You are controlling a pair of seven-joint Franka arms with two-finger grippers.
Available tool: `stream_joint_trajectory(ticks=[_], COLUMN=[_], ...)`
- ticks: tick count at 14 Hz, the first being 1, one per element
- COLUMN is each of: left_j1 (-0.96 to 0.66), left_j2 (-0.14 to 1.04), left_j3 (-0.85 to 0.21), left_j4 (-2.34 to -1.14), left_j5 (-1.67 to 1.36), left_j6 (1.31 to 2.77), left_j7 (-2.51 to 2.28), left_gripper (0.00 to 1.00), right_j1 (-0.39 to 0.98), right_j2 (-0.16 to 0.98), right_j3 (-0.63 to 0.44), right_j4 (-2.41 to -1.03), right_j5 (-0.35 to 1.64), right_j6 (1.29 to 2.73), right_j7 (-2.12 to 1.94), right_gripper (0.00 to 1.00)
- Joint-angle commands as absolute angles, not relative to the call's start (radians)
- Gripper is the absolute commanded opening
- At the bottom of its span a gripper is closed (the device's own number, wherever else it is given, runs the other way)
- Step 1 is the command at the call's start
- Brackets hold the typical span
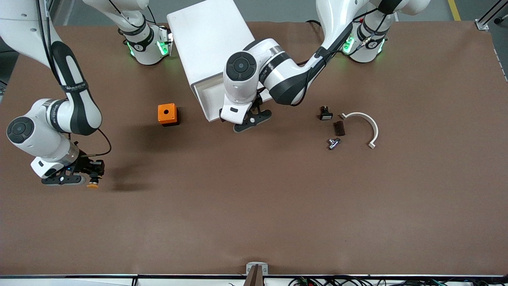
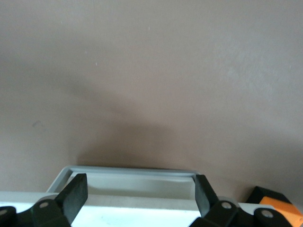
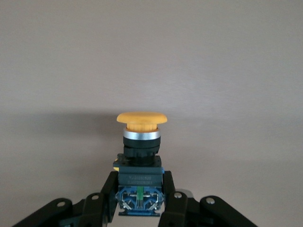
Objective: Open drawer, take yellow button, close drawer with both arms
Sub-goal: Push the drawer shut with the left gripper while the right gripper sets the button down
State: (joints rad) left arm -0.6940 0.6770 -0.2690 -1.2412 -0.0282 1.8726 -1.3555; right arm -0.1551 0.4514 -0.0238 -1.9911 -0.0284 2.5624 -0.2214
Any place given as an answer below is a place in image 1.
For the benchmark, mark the black switch white face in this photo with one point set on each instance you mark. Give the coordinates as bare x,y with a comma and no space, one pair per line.
326,115

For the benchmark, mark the silver metal T-bolt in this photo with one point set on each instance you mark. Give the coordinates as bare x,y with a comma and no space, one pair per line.
333,143

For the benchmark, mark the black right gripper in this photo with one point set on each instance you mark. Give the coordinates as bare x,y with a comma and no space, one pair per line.
83,164

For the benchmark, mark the orange box with hole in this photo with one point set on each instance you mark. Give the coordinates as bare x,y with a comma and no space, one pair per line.
162,117

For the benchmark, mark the brown table cover sheet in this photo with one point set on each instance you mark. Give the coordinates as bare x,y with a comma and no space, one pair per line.
238,198

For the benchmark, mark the orange cap push button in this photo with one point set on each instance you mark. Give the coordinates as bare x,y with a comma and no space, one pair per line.
93,184

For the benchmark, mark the aluminium table edge rail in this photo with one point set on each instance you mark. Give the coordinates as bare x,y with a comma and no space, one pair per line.
178,280

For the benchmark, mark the grey metal bracket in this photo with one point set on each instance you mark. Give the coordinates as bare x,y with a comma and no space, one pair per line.
257,263

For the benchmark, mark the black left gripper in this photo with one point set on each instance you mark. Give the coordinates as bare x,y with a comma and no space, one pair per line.
257,102

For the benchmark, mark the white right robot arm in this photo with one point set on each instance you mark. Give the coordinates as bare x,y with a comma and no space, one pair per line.
75,107

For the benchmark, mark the aluminium frame profile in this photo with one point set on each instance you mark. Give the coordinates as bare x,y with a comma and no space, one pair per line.
486,18

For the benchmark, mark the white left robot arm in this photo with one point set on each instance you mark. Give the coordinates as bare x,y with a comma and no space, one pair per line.
246,85

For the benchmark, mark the brown post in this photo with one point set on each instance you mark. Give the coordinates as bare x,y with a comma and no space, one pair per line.
256,278

